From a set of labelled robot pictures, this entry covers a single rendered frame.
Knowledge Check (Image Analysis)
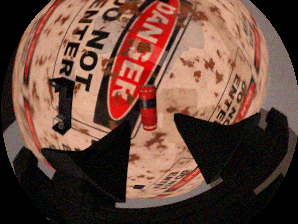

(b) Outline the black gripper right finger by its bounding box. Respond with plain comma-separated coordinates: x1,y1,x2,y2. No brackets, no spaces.
174,113,261,185

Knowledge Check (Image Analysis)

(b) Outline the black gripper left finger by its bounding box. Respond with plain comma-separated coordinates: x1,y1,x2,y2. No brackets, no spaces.
40,120,132,204

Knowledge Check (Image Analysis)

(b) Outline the red cylinder with black band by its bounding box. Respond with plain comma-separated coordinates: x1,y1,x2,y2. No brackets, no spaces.
138,84,157,131

